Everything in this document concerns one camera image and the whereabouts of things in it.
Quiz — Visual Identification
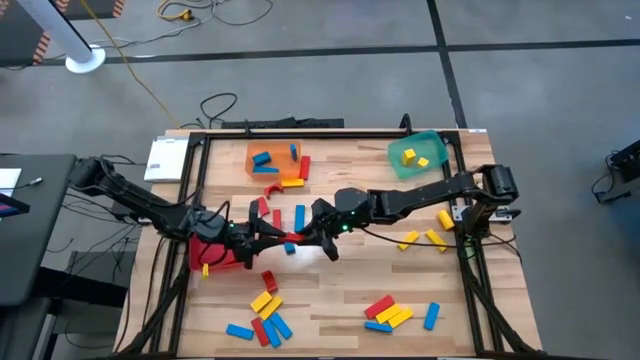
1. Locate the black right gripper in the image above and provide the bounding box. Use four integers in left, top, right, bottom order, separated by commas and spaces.
298, 198, 369, 262

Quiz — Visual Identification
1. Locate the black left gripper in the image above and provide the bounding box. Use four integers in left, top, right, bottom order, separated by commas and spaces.
227, 200, 291, 270

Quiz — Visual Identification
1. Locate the red plastic bin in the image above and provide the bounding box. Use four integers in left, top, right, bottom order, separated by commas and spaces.
188, 234, 251, 275

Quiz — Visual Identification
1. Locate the orange translucent plastic bin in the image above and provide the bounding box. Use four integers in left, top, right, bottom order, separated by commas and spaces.
244, 139, 304, 177

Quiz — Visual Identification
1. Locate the black power strip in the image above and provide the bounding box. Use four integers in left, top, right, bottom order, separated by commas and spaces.
221, 117, 345, 130

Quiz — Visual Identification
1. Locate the teal translucent plastic bin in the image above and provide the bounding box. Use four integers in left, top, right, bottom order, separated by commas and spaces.
387, 129, 450, 180

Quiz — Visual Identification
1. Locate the white booklet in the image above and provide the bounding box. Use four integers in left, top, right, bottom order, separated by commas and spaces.
143, 137, 190, 182

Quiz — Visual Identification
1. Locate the black desk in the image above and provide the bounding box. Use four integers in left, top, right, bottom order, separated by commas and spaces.
0, 153, 79, 307

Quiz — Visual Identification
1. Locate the dark tablet screen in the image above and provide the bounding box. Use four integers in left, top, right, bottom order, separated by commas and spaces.
0, 193, 30, 219

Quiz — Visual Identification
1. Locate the white paper sheet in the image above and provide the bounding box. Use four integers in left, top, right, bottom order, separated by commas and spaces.
0, 168, 24, 199

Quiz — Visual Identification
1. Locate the hazard-striped dark platform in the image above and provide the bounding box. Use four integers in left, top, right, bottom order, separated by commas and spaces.
64, 0, 126, 21
0, 0, 71, 67

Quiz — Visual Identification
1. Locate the black aluminium table frame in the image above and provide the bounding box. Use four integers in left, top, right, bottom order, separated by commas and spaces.
117, 127, 546, 360

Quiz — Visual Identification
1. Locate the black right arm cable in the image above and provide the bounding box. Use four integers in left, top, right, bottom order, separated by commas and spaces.
358, 227, 524, 261

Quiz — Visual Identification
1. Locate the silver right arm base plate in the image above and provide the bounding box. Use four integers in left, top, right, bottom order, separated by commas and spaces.
451, 204, 521, 224

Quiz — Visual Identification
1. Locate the black looped floor cable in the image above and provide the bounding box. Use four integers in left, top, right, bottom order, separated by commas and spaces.
178, 92, 239, 130

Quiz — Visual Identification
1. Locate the long yellow cable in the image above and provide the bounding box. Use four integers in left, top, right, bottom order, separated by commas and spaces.
78, 0, 180, 129

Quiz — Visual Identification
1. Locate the grey floor cable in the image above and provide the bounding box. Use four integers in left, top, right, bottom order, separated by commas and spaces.
97, 0, 275, 51

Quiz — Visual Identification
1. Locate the yellow extension cord plug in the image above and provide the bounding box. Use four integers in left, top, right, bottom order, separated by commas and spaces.
157, 0, 195, 22

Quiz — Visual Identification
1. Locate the grey connector cable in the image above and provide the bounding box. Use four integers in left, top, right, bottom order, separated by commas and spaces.
0, 177, 45, 194

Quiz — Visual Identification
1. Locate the black equipment with cables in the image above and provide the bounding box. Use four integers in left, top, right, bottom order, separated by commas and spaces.
592, 139, 640, 205

